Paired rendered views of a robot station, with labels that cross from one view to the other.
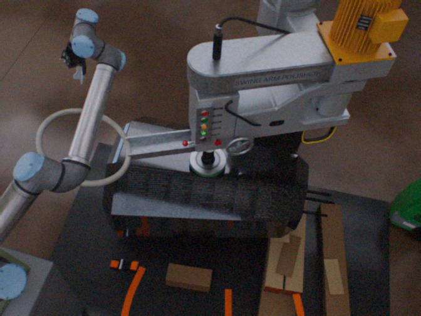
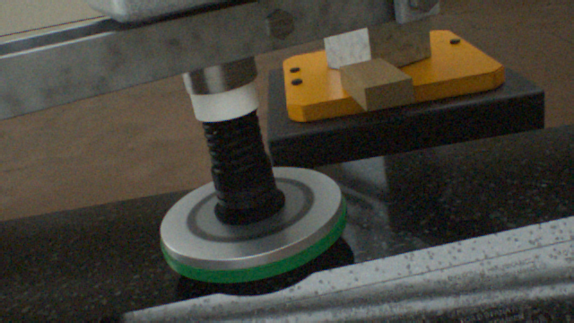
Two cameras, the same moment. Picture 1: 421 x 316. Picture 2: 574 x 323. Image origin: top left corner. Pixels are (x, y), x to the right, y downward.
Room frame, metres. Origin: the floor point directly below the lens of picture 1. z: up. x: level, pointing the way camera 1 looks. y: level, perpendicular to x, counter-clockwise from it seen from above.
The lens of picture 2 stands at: (0.88, 0.02, 1.16)
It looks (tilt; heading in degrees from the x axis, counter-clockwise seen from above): 23 degrees down; 356
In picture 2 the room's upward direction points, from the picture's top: 11 degrees counter-clockwise
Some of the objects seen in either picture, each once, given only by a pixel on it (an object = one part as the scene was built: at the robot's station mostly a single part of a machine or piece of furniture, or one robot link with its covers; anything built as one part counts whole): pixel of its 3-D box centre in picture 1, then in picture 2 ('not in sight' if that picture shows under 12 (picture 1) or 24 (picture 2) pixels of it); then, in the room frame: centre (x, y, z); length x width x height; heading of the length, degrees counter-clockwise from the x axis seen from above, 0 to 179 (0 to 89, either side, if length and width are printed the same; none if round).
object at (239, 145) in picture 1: (237, 140); not in sight; (1.39, -0.12, 1.18); 0.15 x 0.10 x 0.15; 107
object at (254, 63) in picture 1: (287, 61); not in sight; (1.57, -0.31, 1.60); 0.96 x 0.25 x 0.17; 107
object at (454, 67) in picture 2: not in sight; (379, 68); (2.27, -0.36, 0.76); 0.49 x 0.49 x 0.05; 83
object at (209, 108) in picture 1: (203, 124); not in sight; (1.34, 0.06, 1.35); 0.08 x 0.03 x 0.28; 107
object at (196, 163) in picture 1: (207, 159); (251, 211); (1.47, 0.03, 0.86); 0.21 x 0.21 x 0.01
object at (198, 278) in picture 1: (188, 277); not in sight; (1.01, 0.08, 0.07); 0.30 x 0.12 x 0.12; 86
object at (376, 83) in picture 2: not in sight; (374, 82); (2.02, -0.28, 0.81); 0.20 x 0.10 x 0.05; 1
